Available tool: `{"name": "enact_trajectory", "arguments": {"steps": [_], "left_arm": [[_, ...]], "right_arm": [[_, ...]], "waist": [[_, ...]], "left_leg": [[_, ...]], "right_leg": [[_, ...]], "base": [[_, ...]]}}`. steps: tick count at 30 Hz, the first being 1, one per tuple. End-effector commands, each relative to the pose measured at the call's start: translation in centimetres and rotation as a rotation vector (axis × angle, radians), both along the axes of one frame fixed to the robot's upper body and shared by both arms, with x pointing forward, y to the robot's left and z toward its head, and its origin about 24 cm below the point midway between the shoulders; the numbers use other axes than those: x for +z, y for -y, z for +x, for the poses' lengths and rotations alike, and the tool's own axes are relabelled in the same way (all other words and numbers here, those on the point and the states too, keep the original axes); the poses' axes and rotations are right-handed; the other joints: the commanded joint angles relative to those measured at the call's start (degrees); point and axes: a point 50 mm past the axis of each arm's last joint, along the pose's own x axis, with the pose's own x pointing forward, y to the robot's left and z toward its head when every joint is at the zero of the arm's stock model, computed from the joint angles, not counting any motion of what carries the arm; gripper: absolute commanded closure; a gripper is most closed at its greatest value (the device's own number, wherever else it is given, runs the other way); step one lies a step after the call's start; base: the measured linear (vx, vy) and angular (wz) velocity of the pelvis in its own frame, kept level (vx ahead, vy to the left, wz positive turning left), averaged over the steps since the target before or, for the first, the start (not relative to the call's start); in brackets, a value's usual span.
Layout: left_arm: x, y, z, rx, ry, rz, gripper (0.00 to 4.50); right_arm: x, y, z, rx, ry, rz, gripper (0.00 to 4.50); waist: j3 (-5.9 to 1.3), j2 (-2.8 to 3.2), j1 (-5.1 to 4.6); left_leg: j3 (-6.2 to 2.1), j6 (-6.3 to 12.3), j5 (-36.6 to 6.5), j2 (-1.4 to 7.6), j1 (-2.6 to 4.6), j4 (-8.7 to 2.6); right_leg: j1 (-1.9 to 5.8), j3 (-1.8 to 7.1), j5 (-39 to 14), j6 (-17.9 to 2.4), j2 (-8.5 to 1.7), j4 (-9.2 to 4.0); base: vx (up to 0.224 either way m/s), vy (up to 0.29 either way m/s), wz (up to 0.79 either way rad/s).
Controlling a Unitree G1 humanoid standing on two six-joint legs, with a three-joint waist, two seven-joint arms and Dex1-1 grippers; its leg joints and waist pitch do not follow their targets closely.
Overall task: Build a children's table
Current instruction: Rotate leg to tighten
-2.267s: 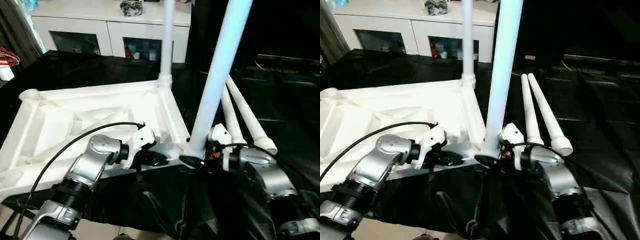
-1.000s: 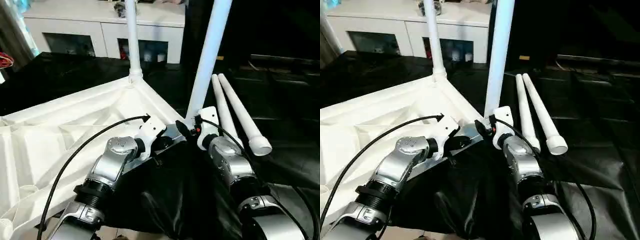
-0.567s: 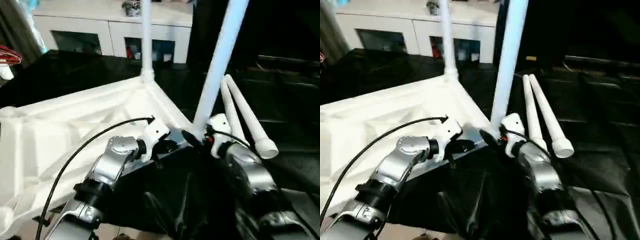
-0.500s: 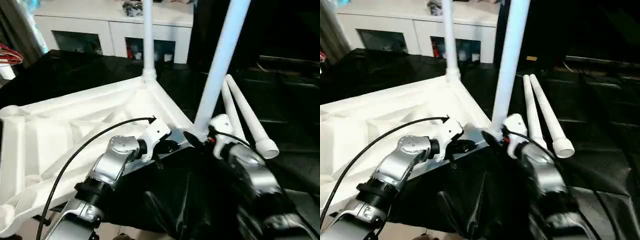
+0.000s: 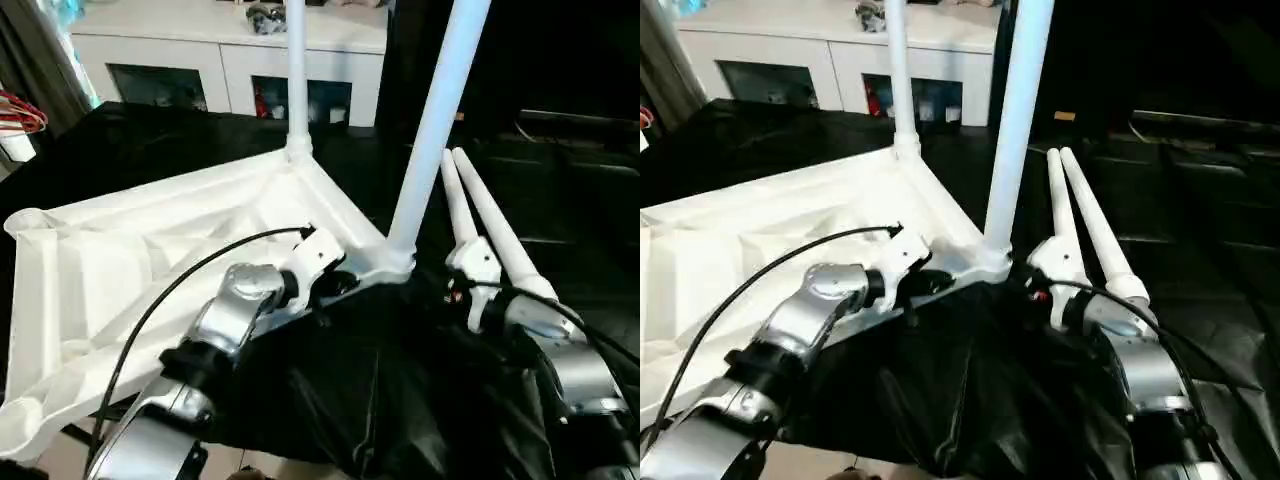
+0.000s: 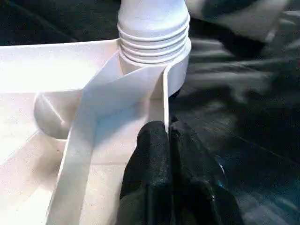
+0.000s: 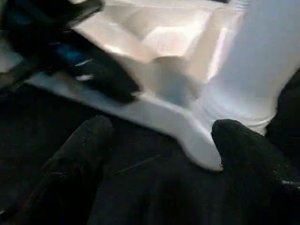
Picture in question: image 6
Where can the black work mat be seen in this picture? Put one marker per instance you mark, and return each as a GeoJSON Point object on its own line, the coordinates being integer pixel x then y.
{"type": "Point", "coordinates": [253, 140]}

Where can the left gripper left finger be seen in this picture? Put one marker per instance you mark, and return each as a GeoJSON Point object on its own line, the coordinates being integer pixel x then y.
{"type": "Point", "coordinates": [150, 183]}

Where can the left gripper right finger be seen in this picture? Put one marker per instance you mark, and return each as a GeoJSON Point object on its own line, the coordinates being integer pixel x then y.
{"type": "Point", "coordinates": [201, 187]}

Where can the white plastic table leg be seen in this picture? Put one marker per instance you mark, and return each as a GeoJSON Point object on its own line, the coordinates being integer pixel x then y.
{"type": "Point", "coordinates": [152, 28]}

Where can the white plastic table top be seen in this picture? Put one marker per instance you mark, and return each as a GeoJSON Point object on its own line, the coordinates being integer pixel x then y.
{"type": "Point", "coordinates": [47, 79]}

